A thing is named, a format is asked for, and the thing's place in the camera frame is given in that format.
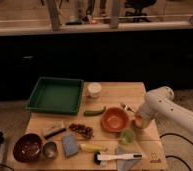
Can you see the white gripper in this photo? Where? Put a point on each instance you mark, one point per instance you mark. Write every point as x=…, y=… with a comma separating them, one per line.
x=146, y=112

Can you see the red yellow apple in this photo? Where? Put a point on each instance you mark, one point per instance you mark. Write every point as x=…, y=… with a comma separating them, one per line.
x=141, y=123

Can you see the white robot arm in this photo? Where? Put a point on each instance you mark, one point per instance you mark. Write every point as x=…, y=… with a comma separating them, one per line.
x=160, y=101

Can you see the white paper cup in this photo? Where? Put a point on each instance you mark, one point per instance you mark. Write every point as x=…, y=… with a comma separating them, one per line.
x=94, y=89

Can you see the small metal cup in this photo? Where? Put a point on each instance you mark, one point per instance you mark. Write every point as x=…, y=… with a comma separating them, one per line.
x=50, y=150

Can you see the green pepper toy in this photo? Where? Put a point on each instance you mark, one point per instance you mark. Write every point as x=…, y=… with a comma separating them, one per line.
x=127, y=136

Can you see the orange bowl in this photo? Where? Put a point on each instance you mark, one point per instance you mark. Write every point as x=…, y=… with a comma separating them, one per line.
x=114, y=120

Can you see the grey cloth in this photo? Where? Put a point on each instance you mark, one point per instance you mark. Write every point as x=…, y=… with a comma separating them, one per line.
x=126, y=165

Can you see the bunch of dark grapes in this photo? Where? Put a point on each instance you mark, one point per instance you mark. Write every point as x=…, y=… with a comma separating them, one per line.
x=85, y=131

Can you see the yellow banana toy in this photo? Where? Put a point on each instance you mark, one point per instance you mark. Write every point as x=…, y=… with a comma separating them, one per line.
x=92, y=148

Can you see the white dish brush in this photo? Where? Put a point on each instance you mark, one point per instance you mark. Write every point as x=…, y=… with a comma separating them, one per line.
x=98, y=157

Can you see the blue sponge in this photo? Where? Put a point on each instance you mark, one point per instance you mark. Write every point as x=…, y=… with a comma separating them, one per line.
x=70, y=145

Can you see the green plastic tray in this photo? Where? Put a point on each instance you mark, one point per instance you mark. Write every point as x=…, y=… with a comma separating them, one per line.
x=56, y=95

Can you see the black office chair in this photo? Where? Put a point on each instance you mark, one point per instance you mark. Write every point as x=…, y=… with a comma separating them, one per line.
x=134, y=9

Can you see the dark red bowl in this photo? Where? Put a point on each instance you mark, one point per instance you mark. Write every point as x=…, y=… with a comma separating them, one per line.
x=28, y=148

